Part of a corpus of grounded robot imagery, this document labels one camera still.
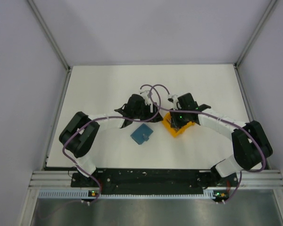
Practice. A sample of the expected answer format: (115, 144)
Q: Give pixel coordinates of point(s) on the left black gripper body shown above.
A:
(144, 112)

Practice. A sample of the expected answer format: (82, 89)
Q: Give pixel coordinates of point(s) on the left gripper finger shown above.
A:
(124, 123)
(156, 119)

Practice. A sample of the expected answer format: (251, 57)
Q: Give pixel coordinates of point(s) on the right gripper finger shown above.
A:
(178, 125)
(172, 124)

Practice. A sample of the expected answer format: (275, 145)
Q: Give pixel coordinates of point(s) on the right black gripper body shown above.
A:
(180, 117)

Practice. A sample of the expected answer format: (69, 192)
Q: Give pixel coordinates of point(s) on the orange plastic card stand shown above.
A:
(175, 131)

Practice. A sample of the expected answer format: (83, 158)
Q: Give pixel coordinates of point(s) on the blue leather card holder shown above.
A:
(141, 134)

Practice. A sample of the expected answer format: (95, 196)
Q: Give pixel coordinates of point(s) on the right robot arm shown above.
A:
(250, 143)

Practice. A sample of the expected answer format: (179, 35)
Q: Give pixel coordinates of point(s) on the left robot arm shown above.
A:
(79, 134)

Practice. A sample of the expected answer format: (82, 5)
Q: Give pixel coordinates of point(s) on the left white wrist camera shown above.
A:
(146, 96)

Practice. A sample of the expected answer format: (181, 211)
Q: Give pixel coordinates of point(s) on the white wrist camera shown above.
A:
(174, 100)
(146, 96)

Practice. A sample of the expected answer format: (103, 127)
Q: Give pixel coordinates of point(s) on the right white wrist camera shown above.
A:
(174, 100)

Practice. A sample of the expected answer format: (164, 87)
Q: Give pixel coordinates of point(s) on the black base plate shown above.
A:
(159, 181)

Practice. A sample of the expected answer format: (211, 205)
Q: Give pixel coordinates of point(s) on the grey cable duct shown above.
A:
(85, 194)

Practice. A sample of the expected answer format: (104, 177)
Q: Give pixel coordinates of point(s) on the aluminium frame rail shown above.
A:
(267, 179)

